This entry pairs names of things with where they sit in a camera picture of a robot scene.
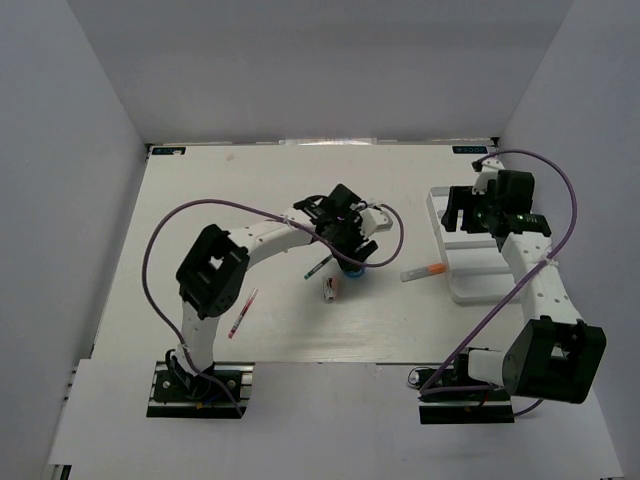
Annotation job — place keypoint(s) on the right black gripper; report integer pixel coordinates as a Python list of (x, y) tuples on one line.
[(458, 199)]

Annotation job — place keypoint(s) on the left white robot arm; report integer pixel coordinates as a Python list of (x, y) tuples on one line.
[(211, 275)]

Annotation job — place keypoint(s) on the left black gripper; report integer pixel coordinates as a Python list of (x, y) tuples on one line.
[(355, 222)]

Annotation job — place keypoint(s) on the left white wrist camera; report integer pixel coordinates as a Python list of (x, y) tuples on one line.
[(374, 221)]

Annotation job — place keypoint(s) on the orange white highlighter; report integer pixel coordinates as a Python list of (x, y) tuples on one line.
[(422, 272)]

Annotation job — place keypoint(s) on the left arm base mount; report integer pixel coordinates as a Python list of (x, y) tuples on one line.
[(177, 394)]

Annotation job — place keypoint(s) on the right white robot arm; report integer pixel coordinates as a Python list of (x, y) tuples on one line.
[(556, 355)]

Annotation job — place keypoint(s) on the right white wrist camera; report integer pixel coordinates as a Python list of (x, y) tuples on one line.
[(486, 170)]

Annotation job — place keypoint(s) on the red gel pen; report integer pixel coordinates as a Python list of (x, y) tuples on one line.
[(242, 314)]

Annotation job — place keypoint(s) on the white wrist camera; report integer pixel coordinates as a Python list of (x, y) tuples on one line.
[(486, 170), (374, 221)]

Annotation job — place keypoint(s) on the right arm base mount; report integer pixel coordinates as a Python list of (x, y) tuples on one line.
[(459, 400)]

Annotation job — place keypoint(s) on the white divided organizer tray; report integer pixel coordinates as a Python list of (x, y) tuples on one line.
[(475, 270)]

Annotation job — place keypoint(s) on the green gel pen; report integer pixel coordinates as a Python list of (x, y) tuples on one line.
[(315, 269)]

